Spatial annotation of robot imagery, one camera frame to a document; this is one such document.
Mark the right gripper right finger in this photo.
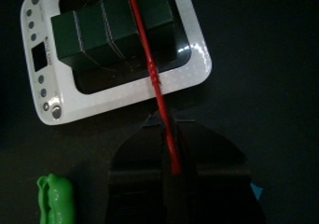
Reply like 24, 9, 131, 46
166, 119, 267, 224

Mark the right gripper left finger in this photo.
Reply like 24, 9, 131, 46
104, 110, 172, 224

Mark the red toy knife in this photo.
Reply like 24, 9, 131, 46
123, 0, 184, 176

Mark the dark green toy sushi roll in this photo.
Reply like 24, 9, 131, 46
49, 0, 176, 73

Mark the small blue tape piece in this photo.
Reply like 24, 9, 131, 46
250, 182, 266, 201

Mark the white toy kitchen appliance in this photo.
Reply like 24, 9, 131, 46
19, 0, 214, 126

